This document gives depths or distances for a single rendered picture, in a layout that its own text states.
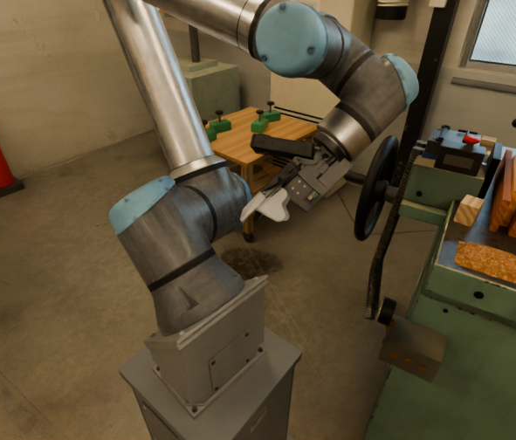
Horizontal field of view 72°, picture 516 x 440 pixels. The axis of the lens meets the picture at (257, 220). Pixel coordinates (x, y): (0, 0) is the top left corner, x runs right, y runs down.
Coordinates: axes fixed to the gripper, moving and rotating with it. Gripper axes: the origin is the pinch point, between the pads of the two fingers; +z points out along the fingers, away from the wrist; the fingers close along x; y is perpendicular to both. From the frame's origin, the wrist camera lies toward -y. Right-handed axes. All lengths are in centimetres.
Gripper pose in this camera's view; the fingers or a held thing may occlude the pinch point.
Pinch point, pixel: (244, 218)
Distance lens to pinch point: 64.4
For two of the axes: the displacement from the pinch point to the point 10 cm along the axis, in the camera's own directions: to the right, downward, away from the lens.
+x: 1.5, -0.1, 9.9
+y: 7.0, 7.1, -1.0
